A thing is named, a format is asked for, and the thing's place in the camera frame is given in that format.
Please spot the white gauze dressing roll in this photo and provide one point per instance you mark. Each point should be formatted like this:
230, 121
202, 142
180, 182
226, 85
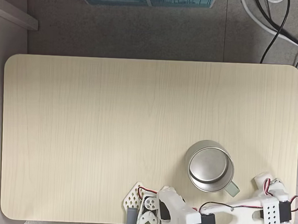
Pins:
261, 180

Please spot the white ledge board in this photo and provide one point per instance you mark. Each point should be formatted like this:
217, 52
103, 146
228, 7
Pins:
16, 13

